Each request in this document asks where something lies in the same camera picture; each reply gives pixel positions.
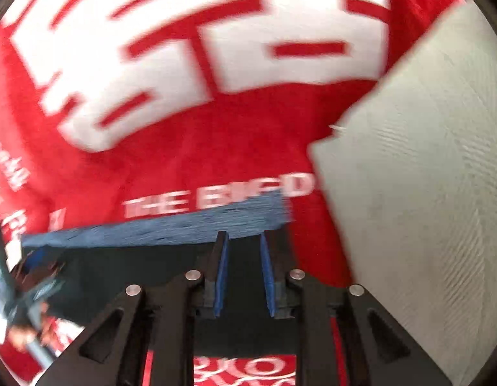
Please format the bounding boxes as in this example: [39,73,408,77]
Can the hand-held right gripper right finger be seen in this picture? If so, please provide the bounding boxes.
[259,229,454,386]

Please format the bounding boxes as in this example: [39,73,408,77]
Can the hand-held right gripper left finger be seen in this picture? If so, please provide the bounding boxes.
[34,231,231,386]

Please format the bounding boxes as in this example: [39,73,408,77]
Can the black pants with blue waistband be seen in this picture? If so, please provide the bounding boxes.
[21,191,347,356]

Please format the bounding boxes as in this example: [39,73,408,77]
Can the red printed blanket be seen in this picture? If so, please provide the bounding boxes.
[0,0,470,386]

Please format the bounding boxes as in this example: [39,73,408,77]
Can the white pillow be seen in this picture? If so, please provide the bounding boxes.
[308,0,497,386]

